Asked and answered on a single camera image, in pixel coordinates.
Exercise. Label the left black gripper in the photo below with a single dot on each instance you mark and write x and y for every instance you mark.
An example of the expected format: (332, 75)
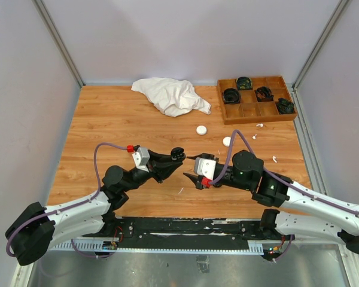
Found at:
(161, 166)

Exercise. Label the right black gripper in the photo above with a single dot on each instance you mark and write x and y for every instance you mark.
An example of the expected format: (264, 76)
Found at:
(196, 179)

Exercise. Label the black charging case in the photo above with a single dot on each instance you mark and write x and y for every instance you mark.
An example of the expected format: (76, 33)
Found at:
(178, 154)

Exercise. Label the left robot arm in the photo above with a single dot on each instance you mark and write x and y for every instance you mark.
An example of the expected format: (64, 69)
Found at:
(39, 228)

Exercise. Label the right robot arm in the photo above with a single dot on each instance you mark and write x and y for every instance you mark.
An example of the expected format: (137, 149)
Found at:
(291, 208)

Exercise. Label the white round charging case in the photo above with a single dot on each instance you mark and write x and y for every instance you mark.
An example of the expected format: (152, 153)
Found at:
(201, 130)

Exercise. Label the white crumpled cloth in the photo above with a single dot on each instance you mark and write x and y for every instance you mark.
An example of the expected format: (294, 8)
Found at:
(171, 97)

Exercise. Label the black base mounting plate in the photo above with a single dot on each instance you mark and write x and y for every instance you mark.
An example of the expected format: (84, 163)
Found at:
(185, 234)

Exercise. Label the wooden compartment tray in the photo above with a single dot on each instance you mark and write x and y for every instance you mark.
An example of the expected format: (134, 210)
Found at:
(255, 100)

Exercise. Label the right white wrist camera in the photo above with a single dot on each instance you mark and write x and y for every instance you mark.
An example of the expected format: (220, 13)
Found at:
(205, 167)

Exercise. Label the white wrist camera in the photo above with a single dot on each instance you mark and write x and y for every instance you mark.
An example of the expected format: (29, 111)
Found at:
(141, 158)
(205, 167)

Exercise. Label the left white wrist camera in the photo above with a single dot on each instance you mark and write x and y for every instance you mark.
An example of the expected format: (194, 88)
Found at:
(141, 158)

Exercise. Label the grey slotted cable duct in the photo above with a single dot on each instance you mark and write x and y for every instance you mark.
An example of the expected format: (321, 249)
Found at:
(105, 246)

